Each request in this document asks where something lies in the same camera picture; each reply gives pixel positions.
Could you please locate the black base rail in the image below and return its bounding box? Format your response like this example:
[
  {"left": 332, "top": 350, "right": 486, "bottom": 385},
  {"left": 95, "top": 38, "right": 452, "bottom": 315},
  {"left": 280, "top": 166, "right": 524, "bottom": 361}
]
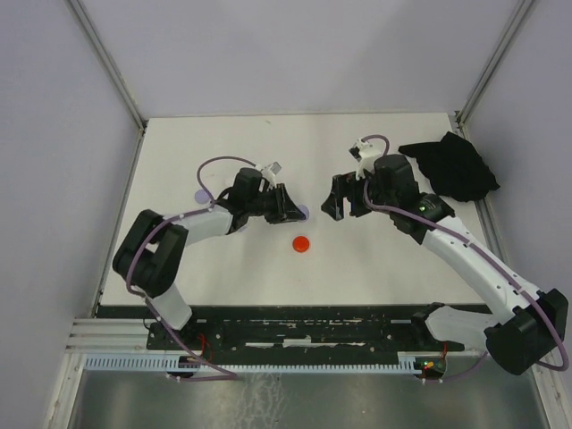
[{"left": 146, "top": 305, "right": 466, "bottom": 366}]

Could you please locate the left aluminium frame post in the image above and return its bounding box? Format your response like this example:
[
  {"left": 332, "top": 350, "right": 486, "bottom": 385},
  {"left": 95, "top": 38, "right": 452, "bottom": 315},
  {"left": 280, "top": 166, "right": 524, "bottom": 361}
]
[{"left": 64, "top": 0, "right": 147, "bottom": 130}]

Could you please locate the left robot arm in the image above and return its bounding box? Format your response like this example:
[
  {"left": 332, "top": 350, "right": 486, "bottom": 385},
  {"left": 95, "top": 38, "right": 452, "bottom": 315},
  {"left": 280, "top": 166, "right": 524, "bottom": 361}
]
[{"left": 112, "top": 167, "right": 307, "bottom": 349}]

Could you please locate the right aluminium frame post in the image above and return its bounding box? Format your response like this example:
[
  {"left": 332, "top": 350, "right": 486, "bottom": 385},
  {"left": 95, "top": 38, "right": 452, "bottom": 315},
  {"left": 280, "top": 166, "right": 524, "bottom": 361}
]
[{"left": 456, "top": 0, "right": 538, "bottom": 127}]

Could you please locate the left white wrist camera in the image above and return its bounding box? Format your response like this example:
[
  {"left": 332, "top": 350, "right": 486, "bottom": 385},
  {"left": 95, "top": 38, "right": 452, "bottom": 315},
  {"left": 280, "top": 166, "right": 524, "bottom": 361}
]
[{"left": 256, "top": 162, "right": 282, "bottom": 189}]

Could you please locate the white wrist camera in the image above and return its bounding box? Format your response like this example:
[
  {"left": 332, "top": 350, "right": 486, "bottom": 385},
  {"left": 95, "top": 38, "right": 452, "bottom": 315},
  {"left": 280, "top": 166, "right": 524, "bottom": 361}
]
[
  {"left": 349, "top": 136, "right": 383, "bottom": 180},
  {"left": 256, "top": 162, "right": 282, "bottom": 189}
]

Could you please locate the purple charging case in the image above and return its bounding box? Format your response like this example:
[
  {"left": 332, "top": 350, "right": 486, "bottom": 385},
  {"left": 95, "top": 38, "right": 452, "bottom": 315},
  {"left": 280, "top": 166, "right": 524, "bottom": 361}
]
[
  {"left": 194, "top": 189, "right": 211, "bottom": 205},
  {"left": 299, "top": 205, "right": 309, "bottom": 221}
]

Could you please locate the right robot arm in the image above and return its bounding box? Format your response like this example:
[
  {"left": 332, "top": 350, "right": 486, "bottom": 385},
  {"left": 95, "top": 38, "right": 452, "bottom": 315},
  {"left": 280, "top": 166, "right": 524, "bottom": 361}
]
[{"left": 321, "top": 148, "right": 570, "bottom": 375}]

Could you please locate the red earbud charging case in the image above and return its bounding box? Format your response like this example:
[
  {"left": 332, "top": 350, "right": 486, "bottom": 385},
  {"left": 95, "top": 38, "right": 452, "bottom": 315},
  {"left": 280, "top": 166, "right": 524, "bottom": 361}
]
[{"left": 292, "top": 235, "right": 310, "bottom": 253}]

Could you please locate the aluminium frame post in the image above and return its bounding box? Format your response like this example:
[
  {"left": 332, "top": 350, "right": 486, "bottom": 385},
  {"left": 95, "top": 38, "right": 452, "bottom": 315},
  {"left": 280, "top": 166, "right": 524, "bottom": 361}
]
[
  {"left": 64, "top": 0, "right": 147, "bottom": 130},
  {"left": 456, "top": 0, "right": 538, "bottom": 127}
]

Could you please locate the black cloth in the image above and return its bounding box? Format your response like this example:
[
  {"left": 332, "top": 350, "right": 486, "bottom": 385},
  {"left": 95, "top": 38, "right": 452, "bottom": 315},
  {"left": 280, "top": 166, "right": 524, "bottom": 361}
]
[{"left": 398, "top": 131, "right": 500, "bottom": 202}]

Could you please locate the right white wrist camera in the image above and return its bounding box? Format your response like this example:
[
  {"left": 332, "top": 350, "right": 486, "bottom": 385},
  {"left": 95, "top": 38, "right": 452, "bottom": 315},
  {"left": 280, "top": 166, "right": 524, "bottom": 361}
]
[{"left": 349, "top": 136, "right": 383, "bottom": 180}]

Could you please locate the light blue cable duct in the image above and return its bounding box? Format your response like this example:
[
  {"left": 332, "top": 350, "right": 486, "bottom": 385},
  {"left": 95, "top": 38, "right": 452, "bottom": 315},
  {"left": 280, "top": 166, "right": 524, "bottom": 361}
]
[{"left": 82, "top": 352, "right": 424, "bottom": 374}]

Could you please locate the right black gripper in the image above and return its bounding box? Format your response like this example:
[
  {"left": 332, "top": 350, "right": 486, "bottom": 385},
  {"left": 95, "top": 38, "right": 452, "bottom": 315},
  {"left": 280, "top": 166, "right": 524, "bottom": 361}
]
[{"left": 320, "top": 164, "right": 397, "bottom": 221}]

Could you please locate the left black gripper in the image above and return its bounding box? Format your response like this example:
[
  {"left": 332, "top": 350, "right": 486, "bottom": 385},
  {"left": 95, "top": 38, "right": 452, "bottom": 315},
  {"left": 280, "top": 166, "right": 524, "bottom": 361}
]
[{"left": 247, "top": 183, "right": 306, "bottom": 225}]

